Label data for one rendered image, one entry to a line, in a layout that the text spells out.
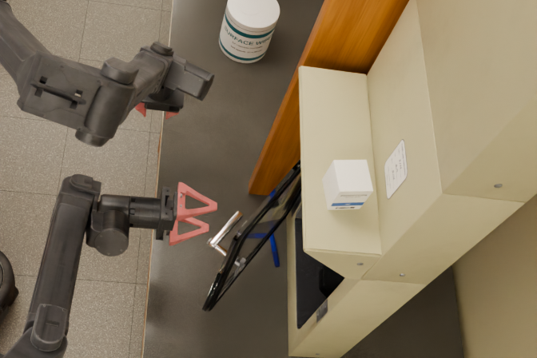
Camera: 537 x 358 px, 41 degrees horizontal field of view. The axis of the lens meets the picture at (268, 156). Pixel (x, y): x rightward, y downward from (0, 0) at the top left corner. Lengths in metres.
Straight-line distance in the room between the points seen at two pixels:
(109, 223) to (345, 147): 0.43
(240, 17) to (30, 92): 0.91
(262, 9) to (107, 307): 1.21
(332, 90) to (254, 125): 0.64
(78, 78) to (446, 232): 0.51
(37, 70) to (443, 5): 0.51
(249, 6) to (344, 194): 0.88
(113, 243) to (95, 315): 1.27
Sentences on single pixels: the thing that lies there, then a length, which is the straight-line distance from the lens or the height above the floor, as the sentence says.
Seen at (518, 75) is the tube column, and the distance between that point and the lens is 0.75.
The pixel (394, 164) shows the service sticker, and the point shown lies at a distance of 1.03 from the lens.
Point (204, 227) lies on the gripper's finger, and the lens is 1.39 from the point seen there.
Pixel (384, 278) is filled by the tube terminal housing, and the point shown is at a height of 1.42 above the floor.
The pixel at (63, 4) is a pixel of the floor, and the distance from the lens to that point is 3.17.
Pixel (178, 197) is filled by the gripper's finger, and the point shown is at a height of 1.27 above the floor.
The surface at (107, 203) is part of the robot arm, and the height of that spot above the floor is 1.23.
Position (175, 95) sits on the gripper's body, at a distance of 1.48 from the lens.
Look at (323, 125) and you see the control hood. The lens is 1.12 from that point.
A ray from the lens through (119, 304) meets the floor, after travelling 2.53.
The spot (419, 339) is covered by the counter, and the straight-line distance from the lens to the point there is 1.67.
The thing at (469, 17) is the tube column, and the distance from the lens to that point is 0.88.
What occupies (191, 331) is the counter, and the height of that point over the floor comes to 0.94.
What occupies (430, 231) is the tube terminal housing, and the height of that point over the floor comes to 1.61.
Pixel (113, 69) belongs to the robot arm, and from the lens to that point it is 0.95.
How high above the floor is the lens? 2.41
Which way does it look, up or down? 58 degrees down
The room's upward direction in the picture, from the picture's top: 24 degrees clockwise
